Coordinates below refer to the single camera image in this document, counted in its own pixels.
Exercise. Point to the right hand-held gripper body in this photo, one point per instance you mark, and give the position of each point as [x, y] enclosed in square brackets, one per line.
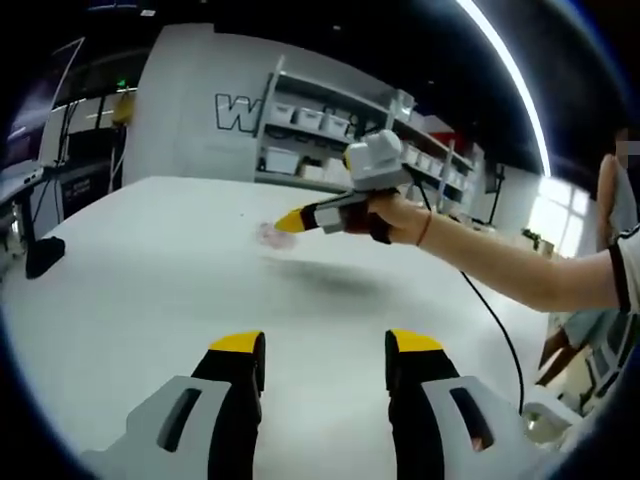
[375, 160]

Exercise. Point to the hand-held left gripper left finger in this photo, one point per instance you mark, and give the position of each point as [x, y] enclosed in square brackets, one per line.
[225, 390]

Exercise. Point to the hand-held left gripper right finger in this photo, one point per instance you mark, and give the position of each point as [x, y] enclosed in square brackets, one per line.
[425, 390]

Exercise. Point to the clear resealable bag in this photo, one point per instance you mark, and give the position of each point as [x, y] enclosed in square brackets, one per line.
[275, 236]

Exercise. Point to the person's right hand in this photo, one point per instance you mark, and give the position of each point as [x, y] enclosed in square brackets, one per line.
[400, 220]

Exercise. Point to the grey shelf unit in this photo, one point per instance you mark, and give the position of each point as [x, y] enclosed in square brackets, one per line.
[325, 140]

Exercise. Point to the long ceiling light strip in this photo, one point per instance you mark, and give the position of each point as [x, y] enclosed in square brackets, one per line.
[520, 85]

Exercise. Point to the grey lettered partition panel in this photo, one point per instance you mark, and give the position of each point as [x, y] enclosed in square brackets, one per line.
[200, 100]

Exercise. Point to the bright window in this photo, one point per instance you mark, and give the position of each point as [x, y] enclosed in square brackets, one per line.
[565, 215]

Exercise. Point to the small black object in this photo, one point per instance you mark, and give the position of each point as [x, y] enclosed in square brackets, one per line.
[45, 257]

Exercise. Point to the person's white shirt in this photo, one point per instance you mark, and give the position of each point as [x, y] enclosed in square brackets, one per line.
[627, 270]

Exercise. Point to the background desk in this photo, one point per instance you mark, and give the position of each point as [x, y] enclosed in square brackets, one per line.
[20, 182]

